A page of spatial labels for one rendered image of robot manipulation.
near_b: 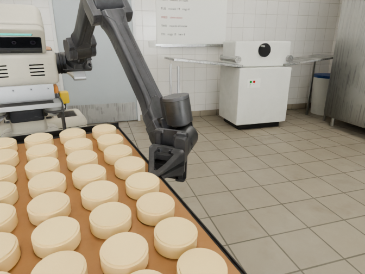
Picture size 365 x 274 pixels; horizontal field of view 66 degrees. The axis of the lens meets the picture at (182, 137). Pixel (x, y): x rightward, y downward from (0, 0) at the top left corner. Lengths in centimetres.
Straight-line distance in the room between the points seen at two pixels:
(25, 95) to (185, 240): 101
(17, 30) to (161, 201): 92
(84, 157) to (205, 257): 28
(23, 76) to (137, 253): 103
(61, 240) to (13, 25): 93
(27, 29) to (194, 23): 354
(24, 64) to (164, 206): 97
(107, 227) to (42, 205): 9
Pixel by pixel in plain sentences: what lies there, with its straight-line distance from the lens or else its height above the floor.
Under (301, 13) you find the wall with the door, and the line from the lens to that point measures 544.
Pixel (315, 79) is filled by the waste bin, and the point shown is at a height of 58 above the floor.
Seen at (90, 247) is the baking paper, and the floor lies 97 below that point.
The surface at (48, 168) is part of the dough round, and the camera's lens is 48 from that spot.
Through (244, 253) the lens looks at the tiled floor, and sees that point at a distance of 184.
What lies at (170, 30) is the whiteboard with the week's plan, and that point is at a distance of 440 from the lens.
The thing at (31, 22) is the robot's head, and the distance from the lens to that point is 119.
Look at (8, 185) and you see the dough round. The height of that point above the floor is 100.
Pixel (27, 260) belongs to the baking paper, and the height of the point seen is 97.
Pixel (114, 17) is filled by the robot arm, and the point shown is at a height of 125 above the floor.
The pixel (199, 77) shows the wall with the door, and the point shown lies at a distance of 458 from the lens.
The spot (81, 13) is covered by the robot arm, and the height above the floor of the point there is 127.
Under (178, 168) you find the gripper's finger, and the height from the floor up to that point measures 98.
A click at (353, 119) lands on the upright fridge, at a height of 22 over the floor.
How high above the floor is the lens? 119
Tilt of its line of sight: 19 degrees down
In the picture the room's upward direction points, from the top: straight up
